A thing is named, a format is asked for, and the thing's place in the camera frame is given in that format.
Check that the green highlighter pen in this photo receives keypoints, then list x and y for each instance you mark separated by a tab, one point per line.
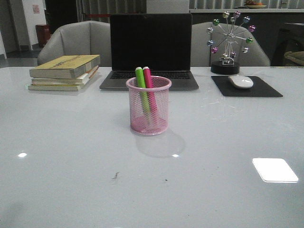
143	94

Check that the pink highlighter pen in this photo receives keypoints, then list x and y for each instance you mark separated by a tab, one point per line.
149	84

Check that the pink mesh pen holder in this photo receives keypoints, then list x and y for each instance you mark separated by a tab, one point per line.
138	121

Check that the grey laptop black screen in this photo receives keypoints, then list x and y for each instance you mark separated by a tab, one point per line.
161	42

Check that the middle cream book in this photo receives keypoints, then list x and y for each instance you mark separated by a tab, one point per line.
81	80

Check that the right grey armchair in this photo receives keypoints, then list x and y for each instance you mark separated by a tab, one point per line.
207	46

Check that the grey armchair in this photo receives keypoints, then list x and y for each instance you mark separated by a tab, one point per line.
207	46
81	38

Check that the top yellow book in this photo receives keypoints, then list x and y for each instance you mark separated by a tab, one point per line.
66	67

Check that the white computer mouse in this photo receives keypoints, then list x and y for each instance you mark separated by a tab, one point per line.
242	82

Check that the left grey armchair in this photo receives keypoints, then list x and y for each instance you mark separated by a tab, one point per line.
81	38

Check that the ferris wheel desk ornament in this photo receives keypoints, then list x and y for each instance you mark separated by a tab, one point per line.
226	65

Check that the black mouse pad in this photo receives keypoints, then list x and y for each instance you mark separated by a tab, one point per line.
259	89

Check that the bottom pale green book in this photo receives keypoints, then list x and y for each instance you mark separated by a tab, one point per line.
55	87

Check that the red trash bin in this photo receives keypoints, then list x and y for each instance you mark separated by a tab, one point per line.
43	34

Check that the fruit bowl on counter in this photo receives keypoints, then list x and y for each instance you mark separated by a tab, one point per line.
251	4

